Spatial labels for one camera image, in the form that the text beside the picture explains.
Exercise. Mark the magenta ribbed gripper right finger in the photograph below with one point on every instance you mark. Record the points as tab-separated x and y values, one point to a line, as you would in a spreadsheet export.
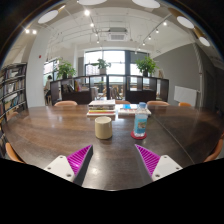
157	166

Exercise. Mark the right potted green plant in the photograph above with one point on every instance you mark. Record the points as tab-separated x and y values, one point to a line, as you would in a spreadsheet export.
146	66

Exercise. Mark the red round coaster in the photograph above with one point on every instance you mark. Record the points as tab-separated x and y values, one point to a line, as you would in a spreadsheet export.
138	137

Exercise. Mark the dark low shelf divider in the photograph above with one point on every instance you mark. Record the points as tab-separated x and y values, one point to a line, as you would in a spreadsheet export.
132	88

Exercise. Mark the flat book blue cover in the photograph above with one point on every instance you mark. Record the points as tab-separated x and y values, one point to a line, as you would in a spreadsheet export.
127	109

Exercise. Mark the clear plastic water bottle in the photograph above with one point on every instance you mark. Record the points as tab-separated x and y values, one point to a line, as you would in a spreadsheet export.
140	121

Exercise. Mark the orange chair behind books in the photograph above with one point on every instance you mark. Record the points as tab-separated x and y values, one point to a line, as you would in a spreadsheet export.
122	102

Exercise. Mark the seated person in background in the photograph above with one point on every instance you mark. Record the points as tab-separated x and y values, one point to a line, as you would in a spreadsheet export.
47	88

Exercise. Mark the orange chair far left-centre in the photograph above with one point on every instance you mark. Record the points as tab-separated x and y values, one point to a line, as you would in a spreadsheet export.
66	103

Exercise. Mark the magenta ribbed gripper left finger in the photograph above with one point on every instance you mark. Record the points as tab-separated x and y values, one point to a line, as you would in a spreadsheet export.
73	167

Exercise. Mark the potted green plant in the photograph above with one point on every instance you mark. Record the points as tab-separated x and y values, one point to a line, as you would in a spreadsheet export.
146	66
65	70
102	66

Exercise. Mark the orange chair near left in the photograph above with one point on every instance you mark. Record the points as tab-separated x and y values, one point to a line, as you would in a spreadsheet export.
12	154

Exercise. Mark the orange chair near right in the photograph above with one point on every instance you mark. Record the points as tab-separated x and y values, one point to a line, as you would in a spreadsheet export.
216	150

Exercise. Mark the orange chair far left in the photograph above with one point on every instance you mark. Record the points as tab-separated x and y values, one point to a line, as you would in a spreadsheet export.
12	115

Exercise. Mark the orange chair far right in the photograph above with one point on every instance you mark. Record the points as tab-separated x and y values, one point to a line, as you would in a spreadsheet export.
184	104

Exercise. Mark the white whiteboard panel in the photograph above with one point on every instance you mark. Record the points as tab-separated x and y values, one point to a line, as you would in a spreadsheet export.
187	95

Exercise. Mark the tall bookshelf at left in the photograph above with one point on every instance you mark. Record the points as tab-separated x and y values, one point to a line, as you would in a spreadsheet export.
12	89

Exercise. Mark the stack of books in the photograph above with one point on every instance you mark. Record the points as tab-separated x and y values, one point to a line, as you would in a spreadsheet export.
101	108

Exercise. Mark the white ceiling air conditioner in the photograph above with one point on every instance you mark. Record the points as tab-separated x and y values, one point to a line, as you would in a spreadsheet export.
117	34

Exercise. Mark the orange chair far right-centre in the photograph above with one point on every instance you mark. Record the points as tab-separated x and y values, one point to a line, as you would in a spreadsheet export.
158	103

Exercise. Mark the cream ceramic cup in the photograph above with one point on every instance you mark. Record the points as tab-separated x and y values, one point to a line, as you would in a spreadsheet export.
103	127

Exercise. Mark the left potted green plant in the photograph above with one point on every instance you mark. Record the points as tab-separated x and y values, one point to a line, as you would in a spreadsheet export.
65	70

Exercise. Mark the middle potted green plant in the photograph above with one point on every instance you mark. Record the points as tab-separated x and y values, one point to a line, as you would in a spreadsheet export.
102	66

